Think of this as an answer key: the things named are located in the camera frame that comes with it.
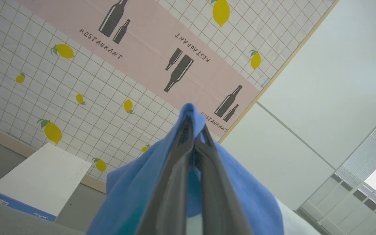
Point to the white cardboard box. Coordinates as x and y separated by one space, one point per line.
41 176

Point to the blue and white garment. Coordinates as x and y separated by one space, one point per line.
132 192

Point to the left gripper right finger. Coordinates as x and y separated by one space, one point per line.
220 195

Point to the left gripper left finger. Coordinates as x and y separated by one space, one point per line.
171 189

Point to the lemon print partition panel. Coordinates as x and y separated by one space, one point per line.
109 98

